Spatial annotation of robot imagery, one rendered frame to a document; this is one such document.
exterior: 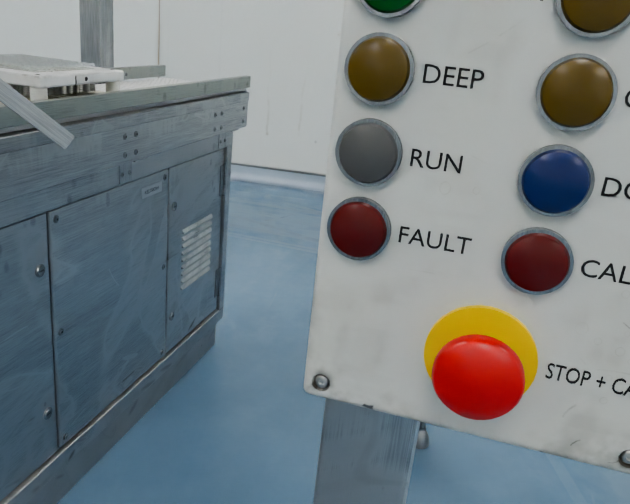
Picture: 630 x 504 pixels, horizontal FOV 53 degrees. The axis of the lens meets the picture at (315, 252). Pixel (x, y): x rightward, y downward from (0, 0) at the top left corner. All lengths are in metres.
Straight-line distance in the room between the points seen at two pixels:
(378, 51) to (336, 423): 0.24
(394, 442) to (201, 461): 1.25
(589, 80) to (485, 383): 0.13
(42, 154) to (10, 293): 0.25
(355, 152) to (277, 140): 3.92
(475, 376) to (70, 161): 0.99
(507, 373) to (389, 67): 0.14
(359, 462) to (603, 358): 0.18
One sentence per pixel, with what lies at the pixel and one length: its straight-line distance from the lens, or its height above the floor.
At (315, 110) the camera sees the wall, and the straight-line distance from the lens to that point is 4.13.
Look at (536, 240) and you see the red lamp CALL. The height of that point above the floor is 0.95.
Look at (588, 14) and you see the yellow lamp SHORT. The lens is 0.27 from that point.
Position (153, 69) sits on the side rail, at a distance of 1.94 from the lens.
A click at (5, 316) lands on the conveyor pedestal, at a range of 1.22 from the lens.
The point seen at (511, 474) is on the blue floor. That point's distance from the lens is 1.78.
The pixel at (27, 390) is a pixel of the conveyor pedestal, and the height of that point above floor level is 0.33.
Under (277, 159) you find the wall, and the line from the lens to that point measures 4.22.
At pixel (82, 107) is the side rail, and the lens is 1.20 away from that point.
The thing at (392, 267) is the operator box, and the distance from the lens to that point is 0.30.
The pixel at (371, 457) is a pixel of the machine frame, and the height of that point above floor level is 0.77.
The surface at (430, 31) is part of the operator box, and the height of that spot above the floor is 1.03.
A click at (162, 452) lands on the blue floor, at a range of 1.68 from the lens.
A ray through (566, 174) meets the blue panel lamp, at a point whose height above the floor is 0.98.
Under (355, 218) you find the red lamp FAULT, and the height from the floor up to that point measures 0.95.
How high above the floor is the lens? 1.03
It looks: 20 degrees down
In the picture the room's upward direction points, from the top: 6 degrees clockwise
